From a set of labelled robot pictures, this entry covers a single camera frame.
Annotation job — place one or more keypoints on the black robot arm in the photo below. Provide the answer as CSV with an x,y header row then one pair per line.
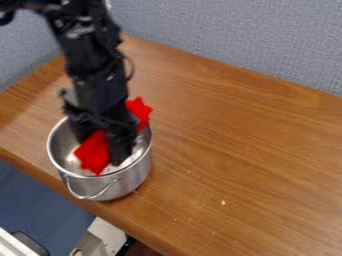
x,y
88,37

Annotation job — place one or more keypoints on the red star-shaped block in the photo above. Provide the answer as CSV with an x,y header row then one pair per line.
x,y
92,152

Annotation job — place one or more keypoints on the white object under table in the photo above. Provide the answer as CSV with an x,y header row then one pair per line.
x,y
101,240

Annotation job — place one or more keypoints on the black and white equipment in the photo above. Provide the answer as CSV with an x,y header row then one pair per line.
x,y
17,244

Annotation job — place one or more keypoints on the metal pot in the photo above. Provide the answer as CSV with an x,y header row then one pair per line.
x,y
117,180

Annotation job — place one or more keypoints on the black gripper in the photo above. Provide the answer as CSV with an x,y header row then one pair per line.
x,y
93,103

